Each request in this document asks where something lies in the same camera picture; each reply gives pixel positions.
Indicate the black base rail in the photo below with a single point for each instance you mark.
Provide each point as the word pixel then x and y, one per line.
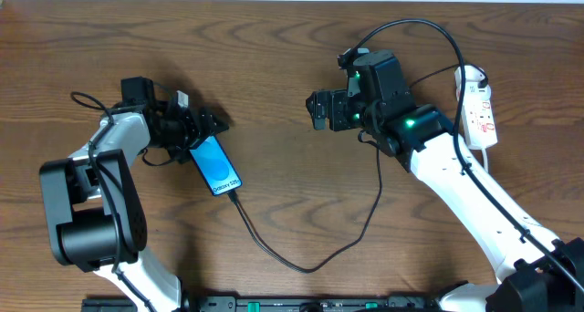
pixel 309 304

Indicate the blue Samsung Galaxy smartphone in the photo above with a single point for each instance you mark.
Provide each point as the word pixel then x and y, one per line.
pixel 215 167

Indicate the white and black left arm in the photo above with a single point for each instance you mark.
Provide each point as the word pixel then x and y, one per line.
pixel 95 220

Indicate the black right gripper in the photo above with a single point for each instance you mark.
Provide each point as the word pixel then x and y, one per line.
pixel 332 109

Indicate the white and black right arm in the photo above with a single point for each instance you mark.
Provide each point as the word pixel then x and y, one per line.
pixel 534 269

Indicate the white power strip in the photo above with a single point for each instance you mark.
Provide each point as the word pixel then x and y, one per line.
pixel 477 117

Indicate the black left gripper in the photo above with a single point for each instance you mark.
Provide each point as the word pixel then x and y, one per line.
pixel 196 130

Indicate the white USB charger adapter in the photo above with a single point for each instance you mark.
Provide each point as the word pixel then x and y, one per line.
pixel 472 74

